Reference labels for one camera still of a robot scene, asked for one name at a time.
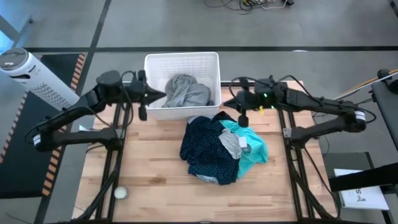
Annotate small grey garment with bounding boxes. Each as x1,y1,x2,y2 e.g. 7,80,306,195
218,128,243,160

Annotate grey ribbed knit garment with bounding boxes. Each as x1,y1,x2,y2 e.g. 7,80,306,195
161,73,203,109

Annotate light grey heather garment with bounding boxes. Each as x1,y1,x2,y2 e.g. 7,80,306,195
189,83,216,107

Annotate tangled floor cables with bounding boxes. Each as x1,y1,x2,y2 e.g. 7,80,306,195
203,0,295,13

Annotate teal garment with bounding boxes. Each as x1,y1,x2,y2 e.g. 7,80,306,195
219,119,269,180

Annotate white plastic laundry basket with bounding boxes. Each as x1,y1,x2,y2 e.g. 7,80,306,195
144,51,222,121

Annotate black flat bar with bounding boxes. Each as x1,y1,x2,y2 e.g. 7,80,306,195
328,161,398,192

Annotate white paper booklet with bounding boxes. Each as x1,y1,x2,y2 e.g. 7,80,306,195
333,167,390,211

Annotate small white ball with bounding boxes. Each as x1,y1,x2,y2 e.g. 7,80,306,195
113,185,129,200

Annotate navy dotted garment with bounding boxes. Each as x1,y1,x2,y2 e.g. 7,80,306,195
179,111,242,186

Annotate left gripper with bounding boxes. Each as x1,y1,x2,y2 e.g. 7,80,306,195
124,70,167,122

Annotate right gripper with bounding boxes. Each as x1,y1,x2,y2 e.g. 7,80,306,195
223,77,266,128

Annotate black aluminium table frame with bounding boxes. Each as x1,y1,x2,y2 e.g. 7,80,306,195
73,80,340,224

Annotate white tower fan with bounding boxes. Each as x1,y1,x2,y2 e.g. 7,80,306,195
0,47,80,112

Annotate grey metal post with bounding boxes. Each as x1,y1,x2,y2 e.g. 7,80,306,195
0,14,34,43

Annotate black orange-striped floor mat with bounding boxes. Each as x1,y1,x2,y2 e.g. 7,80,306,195
0,52,86,200

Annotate black padded seat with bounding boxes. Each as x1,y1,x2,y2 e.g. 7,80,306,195
369,68,398,144

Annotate orange rod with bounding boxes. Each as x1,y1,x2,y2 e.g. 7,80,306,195
334,68,398,101

